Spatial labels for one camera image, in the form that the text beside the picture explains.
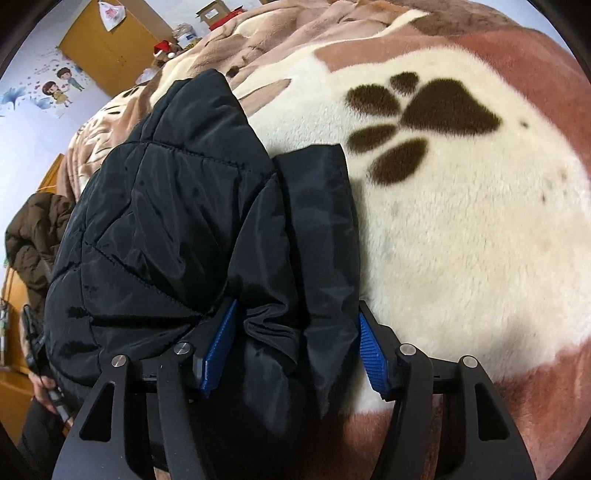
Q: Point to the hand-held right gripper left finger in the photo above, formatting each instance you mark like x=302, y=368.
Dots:
x=220, y=350

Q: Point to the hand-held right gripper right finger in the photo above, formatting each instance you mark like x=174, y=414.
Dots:
x=373, y=355

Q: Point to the black padded jacket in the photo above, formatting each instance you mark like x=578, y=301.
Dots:
x=184, y=221

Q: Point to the person's left hand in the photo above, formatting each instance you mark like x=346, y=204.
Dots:
x=46, y=394

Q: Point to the paw print plush blanket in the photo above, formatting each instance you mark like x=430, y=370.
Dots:
x=461, y=230

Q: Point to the wooden cabinet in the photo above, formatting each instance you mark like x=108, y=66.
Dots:
x=14, y=332

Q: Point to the brown padded jacket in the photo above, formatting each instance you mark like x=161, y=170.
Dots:
x=39, y=240

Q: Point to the plush toy with santa hat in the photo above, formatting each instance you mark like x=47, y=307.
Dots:
x=164, y=48

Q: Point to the clear plastic bottle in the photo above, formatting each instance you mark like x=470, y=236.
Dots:
x=186, y=36

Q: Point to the yellow wooden wardrobe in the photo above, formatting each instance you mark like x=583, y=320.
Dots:
x=97, y=55

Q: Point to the cardboard box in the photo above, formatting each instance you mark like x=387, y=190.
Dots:
x=213, y=13

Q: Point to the white plastic bag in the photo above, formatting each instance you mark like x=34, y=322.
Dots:
x=110, y=14

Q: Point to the wooden bed frame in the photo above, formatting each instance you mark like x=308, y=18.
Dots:
x=51, y=175

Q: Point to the cartoon wall sticker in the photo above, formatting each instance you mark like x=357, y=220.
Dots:
x=55, y=87

